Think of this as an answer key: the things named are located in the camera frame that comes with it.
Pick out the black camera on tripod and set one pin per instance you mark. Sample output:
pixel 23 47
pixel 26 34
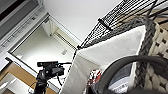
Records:
pixel 46 75

